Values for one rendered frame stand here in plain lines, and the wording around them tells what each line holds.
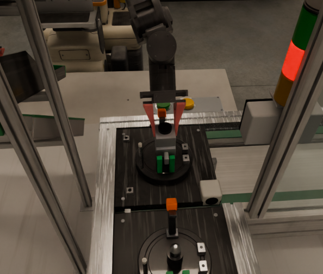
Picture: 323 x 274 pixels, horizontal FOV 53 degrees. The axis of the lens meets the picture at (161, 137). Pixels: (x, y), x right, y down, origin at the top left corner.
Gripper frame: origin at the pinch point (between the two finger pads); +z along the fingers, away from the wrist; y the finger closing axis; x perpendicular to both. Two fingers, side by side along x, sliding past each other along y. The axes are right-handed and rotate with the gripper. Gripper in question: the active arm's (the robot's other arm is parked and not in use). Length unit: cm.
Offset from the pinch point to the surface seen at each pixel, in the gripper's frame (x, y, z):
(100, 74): 54, -20, -18
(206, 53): 218, 55, -49
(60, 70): -5.3, -20.6, -13.9
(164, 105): 22.5, 1.8, -6.0
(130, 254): -10.0, -8.7, 22.9
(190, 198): -1.1, 5.0, 15.0
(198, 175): 3.5, 7.7, 10.9
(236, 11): 274, 99, -98
